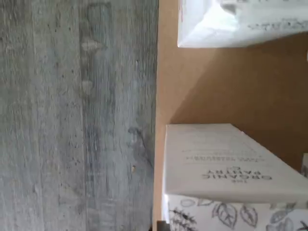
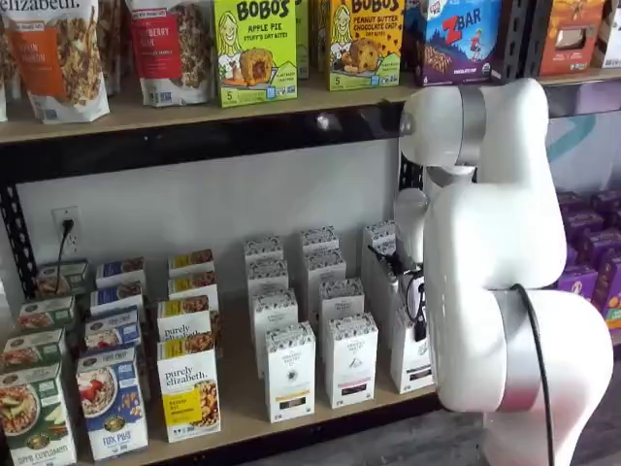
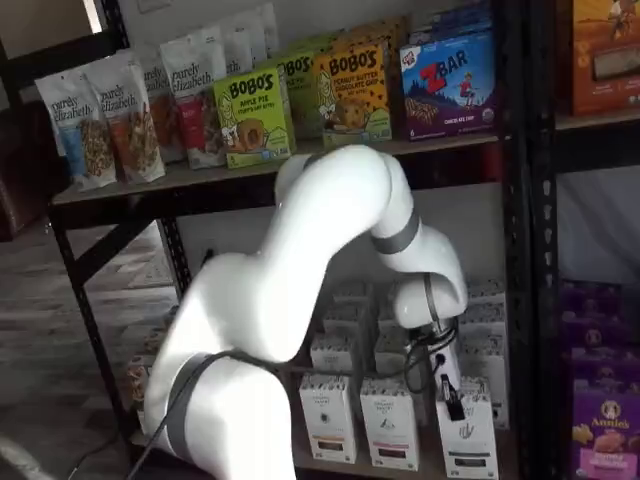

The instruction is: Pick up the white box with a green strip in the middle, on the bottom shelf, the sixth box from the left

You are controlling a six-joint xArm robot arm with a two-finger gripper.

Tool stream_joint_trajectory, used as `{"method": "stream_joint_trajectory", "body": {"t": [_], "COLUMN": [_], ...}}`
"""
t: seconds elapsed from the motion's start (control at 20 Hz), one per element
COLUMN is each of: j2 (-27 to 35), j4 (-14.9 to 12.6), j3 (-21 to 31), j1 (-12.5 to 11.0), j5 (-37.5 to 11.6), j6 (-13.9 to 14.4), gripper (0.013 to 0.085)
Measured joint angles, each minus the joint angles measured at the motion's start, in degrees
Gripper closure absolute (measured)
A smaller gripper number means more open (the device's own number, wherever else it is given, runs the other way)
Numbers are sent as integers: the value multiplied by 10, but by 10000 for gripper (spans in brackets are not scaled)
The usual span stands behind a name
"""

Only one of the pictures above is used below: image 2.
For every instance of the red berry granola bag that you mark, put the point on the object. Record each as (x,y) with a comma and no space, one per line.
(170,53)

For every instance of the green Bobo's apple pie box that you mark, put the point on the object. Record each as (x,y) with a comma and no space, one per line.
(254,53)

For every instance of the orange snack bar box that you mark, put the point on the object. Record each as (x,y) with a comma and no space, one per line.
(572,39)

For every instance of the black metal shelving rack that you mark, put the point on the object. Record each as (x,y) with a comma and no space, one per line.
(194,142)

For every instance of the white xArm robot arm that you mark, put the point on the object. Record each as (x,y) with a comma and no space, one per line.
(485,218)

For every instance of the purple snack box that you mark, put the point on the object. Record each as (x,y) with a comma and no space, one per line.
(613,308)
(575,203)
(601,247)
(577,286)
(607,201)
(610,274)
(584,225)

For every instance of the blue flax plus oatmeal box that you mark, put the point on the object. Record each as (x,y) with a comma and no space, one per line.
(111,408)
(112,330)
(116,295)
(121,271)

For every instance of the purple Zbar box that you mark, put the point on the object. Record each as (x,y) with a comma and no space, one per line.
(461,43)

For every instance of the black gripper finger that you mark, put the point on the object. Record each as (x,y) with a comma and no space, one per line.
(419,330)
(411,298)

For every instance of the brown granola bag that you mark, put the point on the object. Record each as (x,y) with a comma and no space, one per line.
(114,43)

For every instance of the wooden shelf board with bags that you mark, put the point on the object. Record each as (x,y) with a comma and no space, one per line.
(145,116)

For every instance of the white snack box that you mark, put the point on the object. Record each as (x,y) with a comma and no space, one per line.
(610,34)

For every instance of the white box yellow strip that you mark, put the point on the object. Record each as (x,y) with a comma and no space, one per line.
(290,378)

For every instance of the orange purely elizabeth granola bag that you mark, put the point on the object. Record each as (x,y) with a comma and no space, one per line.
(53,63)

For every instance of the white wall outlet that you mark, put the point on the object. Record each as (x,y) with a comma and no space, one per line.
(76,228)

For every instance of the dark blue snack box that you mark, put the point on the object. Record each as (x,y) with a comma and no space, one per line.
(415,43)

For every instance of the yellow purely elizabeth box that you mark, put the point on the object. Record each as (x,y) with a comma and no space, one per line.
(189,393)
(191,262)
(193,286)
(184,318)

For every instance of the white box green strip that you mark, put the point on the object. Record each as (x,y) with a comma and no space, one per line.
(410,361)

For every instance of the yellow Bobo's peanut butter box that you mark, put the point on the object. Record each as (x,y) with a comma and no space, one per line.
(366,48)

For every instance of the green oatmeal box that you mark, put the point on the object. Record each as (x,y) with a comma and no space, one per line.
(63,276)
(34,417)
(31,347)
(46,314)

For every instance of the white box pink strip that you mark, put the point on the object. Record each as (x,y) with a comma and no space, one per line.
(351,364)

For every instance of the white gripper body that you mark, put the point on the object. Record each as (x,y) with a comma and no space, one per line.
(400,279)

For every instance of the brown cardboard shelf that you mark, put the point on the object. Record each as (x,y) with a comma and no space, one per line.
(242,412)

